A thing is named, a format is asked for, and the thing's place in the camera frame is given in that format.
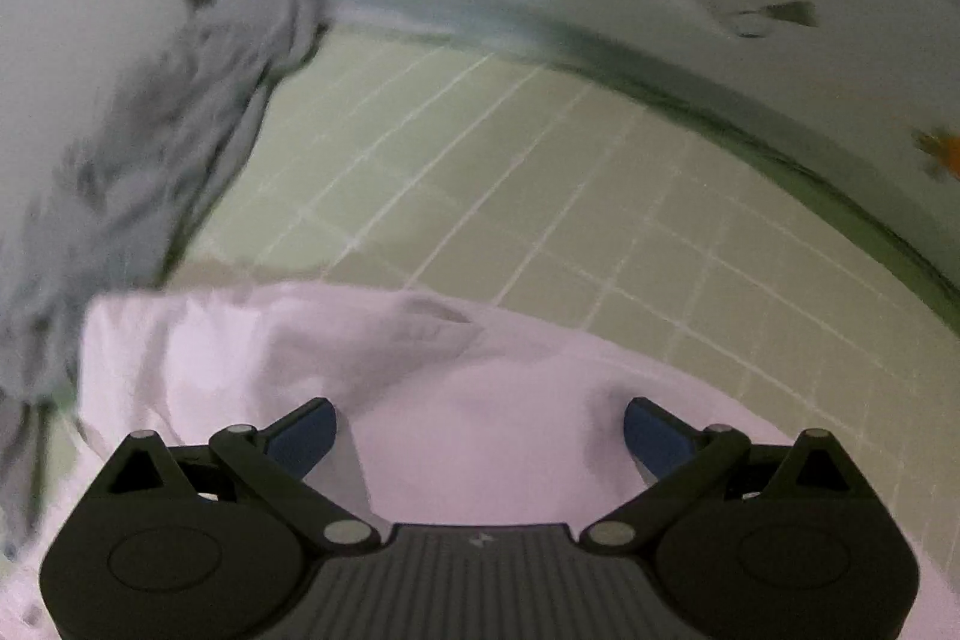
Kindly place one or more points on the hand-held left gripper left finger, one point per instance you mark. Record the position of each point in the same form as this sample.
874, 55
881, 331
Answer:
304, 441

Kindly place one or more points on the white garment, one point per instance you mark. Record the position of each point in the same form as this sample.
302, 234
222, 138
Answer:
465, 400

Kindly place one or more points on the green grid mat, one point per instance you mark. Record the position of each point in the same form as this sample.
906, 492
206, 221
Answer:
525, 183

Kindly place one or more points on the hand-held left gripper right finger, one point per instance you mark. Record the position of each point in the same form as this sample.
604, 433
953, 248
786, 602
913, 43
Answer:
656, 441

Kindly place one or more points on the grey garment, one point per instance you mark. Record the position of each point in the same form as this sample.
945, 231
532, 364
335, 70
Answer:
172, 145

